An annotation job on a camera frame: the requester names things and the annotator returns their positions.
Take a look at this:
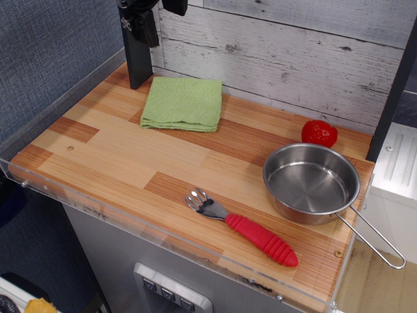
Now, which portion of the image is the silver button panel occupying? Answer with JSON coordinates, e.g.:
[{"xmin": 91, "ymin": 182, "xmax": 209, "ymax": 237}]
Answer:
[{"xmin": 133, "ymin": 262, "xmax": 214, "ymax": 312}]

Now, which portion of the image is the dark grey left post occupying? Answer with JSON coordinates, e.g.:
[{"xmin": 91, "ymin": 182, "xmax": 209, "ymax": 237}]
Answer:
[{"xmin": 117, "ymin": 1, "xmax": 152, "ymax": 89}]

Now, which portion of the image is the dark grey post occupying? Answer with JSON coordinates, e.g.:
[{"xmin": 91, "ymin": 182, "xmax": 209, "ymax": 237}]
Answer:
[
  {"xmin": 117, "ymin": 1, "xmax": 152, "ymax": 89},
  {"xmin": 366, "ymin": 21, "xmax": 416, "ymax": 162}
]

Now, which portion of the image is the white appliance at right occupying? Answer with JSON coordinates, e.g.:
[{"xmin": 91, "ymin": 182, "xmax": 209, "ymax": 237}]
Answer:
[{"xmin": 362, "ymin": 123, "xmax": 416, "ymax": 263}]

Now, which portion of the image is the red toy strawberry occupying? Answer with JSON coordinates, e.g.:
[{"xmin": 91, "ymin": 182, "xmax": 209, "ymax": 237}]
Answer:
[{"xmin": 302, "ymin": 120, "xmax": 338, "ymax": 148}]

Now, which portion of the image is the yellow object bottom left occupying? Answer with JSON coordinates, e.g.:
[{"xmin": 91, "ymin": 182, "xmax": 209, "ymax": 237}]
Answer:
[{"xmin": 23, "ymin": 298, "xmax": 59, "ymax": 313}]

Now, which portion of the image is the red handled metal fork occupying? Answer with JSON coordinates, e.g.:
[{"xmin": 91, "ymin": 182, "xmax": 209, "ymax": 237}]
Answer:
[{"xmin": 184, "ymin": 187, "xmax": 299, "ymax": 267}]

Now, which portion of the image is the dark grey right post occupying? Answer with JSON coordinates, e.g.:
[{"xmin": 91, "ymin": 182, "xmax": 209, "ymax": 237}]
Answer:
[{"xmin": 366, "ymin": 21, "xmax": 416, "ymax": 162}]

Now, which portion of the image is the clear acrylic guard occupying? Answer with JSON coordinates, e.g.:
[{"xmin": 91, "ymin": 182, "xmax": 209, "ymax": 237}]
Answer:
[{"xmin": 1, "ymin": 52, "xmax": 356, "ymax": 312}]

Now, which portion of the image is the black braided cable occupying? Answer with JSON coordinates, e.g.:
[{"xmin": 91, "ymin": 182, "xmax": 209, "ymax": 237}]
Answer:
[{"xmin": 0, "ymin": 295, "xmax": 20, "ymax": 313}]

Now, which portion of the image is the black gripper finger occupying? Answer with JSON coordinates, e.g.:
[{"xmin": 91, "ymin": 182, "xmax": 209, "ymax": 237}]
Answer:
[
  {"xmin": 121, "ymin": 10, "xmax": 159, "ymax": 48},
  {"xmin": 162, "ymin": 0, "xmax": 188, "ymax": 16}
]

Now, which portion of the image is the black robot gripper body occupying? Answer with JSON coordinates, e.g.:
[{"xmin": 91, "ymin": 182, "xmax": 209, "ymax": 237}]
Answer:
[{"xmin": 117, "ymin": 0, "xmax": 159, "ymax": 13}]

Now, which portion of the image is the stainless steel pan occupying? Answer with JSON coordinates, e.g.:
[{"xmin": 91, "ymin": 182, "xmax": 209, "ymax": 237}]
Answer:
[{"xmin": 263, "ymin": 143, "xmax": 407, "ymax": 270}]

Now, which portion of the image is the green cloth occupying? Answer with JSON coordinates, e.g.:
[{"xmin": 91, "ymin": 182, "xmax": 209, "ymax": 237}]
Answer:
[{"xmin": 140, "ymin": 77, "xmax": 222, "ymax": 132}]

